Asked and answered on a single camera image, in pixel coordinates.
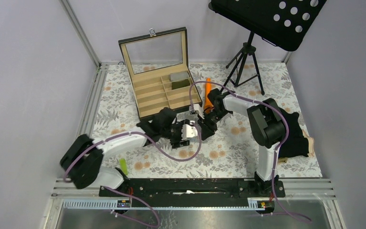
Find grey rolled cloth in box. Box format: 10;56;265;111
169;72;190;82

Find floral tablecloth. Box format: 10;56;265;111
81;62;323;179

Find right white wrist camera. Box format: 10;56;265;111
190;104;204;119

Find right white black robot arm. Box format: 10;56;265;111
198;89;289;198

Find purple cable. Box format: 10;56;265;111
188;81;313;224
63;121;203;229

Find beige garment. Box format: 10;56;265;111
278;137;315;163

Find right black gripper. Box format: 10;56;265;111
198;109;230;142

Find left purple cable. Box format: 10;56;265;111
63;121;203;229

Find black music stand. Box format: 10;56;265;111
209;0;326;87

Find green clip lower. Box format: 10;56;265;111
119;158;128;176

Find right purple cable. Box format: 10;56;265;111
188;81;313;224

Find black clothing pile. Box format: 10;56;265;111
278;108;309;158

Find dark green rolled cloth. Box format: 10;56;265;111
171;79;191;90

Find aluminium frame rails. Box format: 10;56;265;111
51;0;337;209

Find wooden compartment box glass lid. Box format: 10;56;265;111
118;27;203;121

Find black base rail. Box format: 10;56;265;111
99;178;285;208

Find orange cylinder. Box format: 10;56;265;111
204;78;213;114

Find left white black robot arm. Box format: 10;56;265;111
60;107;198;196

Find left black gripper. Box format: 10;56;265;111
161;120;190;148

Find grey striped underwear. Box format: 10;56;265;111
188;137;201;142

